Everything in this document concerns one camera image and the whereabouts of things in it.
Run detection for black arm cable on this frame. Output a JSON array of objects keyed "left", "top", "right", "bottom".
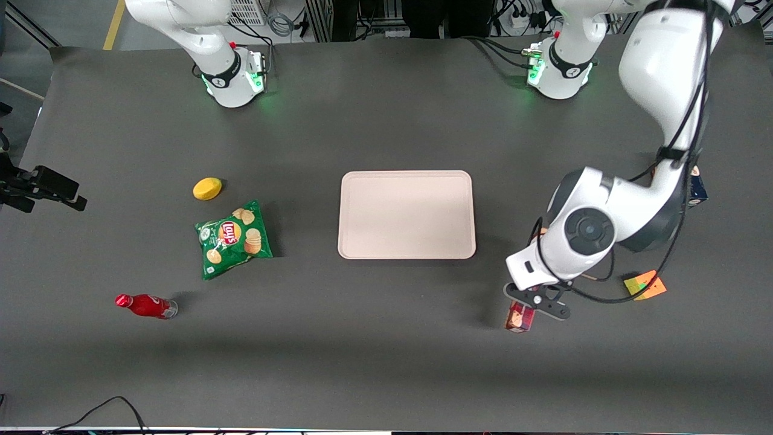
[{"left": 529, "top": 0, "right": 714, "bottom": 305}]

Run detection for red cola bottle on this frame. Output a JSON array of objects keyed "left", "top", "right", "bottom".
[{"left": 115, "top": 294, "right": 179, "bottom": 320}]

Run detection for white perforated box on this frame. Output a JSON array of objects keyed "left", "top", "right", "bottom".
[{"left": 228, "top": 0, "right": 267, "bottom": 27}]

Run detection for white plastic tray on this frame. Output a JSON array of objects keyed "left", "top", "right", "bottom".
[{"left": 338, "top": 170, "right": 477, "bottom": 260}]

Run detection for grey coiled cable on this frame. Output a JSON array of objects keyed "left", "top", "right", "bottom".
[{"left": 267, "top": 7, "right": 295, "bottom": 39}]

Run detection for black cable on mat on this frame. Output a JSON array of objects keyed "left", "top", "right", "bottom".
[{"left": 42, "top": 396, "right": 152, "bottom": 435}]

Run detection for green chips bag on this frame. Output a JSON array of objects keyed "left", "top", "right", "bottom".
[{"left": 194, "top": 200, "right": 274, "bottom": 281}]

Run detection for red plaid cookie box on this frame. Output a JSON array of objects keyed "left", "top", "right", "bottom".
[{"left": 506, "top": 228, "right": 548, "bottom": 334}]

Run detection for black base cables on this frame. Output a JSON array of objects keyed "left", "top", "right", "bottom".
[{"left": 462, "top": 35, "right": 539, "bottom": 71}]

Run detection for yellow puzzle cube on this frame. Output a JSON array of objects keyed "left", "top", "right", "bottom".
[{"left": 623, "top": 269, "right": 667, "bottom": 301}]

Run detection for yellow lemon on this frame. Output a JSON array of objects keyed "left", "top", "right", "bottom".
[{"left": 193, "top": 177, "right": 223, "bottom": 201}]

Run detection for dark grey table mat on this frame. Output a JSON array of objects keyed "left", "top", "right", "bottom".
[{"left": 0, "top": 27, "right": 773, "bottom": 433}]

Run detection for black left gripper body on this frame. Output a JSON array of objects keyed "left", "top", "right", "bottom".
[{"left": 530, "top": 279, "right": 572, "bottom": 298}]

